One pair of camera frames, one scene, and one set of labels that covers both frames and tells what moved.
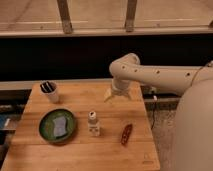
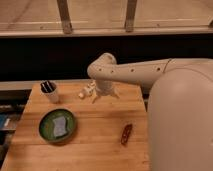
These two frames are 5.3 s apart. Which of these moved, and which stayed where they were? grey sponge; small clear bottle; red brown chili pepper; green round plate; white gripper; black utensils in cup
Moved: white gripper; small clear bottle
Stayed: green round plate; black utensils in cup; red brown chili pepper; grey sponge
